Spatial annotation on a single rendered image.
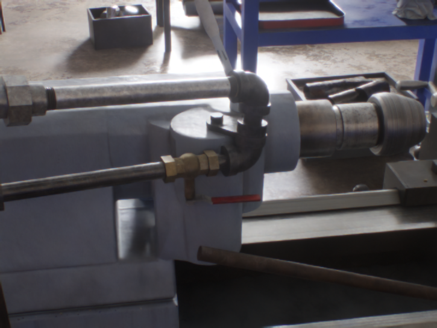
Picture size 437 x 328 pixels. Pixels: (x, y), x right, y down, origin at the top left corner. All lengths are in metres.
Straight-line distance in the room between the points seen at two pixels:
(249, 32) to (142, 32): 2.02
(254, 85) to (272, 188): 2.21
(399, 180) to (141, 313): 0.60
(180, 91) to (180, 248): 0.23
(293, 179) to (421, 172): 1.72
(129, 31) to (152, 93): 3.97
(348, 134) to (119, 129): 0.31
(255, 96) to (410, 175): 0.62
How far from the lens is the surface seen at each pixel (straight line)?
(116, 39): 4.62
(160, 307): 0.84
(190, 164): 0.70
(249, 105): 0.71
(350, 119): 0.90
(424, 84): 1.31
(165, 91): 0.65
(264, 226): 1.16
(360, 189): 1.61
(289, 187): 2.90
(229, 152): 0.72
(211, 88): 0.68
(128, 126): 0.80
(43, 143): 0.80
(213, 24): 0.80
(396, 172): 1.28
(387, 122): 0.91
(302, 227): 1.16
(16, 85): 0.60
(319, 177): 3.00
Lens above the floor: 1.49
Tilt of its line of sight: 29 degrees down
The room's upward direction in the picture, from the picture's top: straight up
